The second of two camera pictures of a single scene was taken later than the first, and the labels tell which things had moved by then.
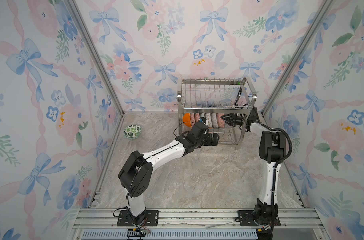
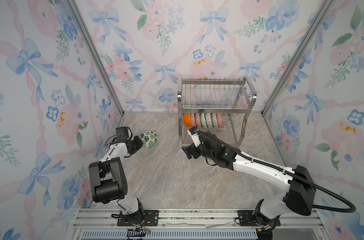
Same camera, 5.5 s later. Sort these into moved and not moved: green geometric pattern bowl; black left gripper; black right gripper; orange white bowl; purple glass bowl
Moved: black right gripper; black left gripper
Not moved: purple glass bowl; orange white bowl; green geometric pattern bowl
